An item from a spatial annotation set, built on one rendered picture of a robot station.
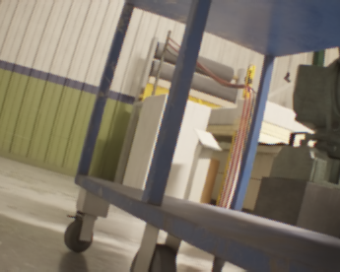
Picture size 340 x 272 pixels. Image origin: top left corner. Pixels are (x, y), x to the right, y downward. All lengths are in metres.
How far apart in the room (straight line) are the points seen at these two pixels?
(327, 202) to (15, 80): 6.31
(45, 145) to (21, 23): 2.03
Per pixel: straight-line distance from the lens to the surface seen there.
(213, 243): 0.91
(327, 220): 2.59
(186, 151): 4.54
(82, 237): 1.94
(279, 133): 4.56
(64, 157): 8.21
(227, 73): 8.35
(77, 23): 8.40
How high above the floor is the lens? 0.37
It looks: 4 degrees up
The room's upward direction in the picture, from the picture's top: 14 degrees clockwise
